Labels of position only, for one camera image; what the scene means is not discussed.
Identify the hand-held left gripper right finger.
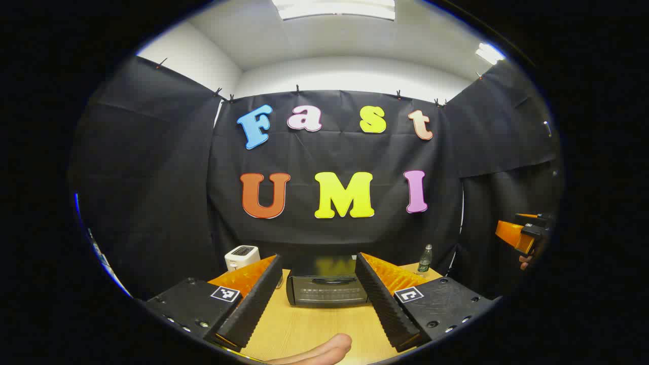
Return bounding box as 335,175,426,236
355,252,495,354

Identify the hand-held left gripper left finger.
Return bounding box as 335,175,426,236
145,253,283,353

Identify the black electric oven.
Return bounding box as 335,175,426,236
285,255,373,308

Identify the white toaster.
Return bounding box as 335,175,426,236
225,245,261,273

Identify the clear plastic bottle green label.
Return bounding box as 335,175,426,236
417,244,433,277

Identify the black backdrop cloth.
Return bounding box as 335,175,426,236
68,55,563,302

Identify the small ceiling light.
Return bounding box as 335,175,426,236
475,43,506,65

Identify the row of small cloth clips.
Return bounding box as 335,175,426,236
155,57,485,108

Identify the large ceiling light panel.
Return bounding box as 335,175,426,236
271,0,396,21

